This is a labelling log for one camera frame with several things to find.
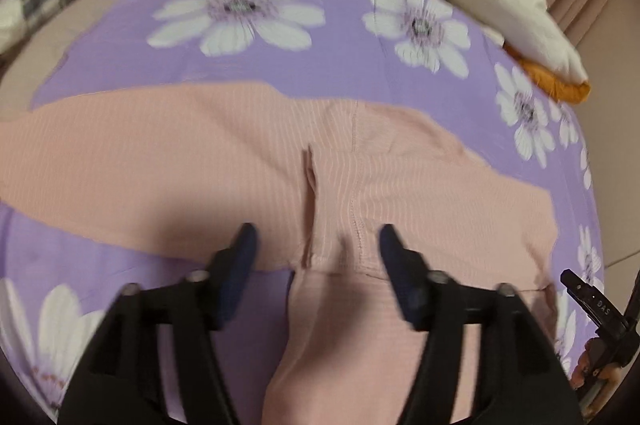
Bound purple floral bedsheet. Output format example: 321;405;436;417
0;0;606;421

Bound person's right hand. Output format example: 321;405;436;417
569;334;623;423

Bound pink striped pants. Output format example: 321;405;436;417
0;81;560;425

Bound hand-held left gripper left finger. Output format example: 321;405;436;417
57;223;261;425

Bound orange cloth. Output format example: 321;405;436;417
502;42;592;105

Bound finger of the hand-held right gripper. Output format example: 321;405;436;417
560;269;618;338

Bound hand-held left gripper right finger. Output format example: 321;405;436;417
378;225;586;425

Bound white plush blanket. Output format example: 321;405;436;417
372;0;588;83

